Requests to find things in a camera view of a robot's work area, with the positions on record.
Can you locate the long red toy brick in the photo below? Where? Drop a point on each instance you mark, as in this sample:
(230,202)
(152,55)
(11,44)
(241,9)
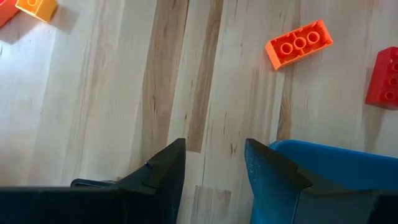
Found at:
(384,77)

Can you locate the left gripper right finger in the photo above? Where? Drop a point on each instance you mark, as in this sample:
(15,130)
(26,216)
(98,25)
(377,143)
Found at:
(280,199)

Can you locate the yellow toy brick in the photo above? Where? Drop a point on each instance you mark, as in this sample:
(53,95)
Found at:
(38,9)

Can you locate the blue plastic tray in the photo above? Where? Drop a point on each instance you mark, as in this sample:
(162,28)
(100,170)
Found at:
(342,165)

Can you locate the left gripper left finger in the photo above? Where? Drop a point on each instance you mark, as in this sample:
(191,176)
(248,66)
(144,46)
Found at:
(149,199)

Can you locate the orange toy brick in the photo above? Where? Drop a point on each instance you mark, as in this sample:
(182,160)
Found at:
(6,11)
(298,52)

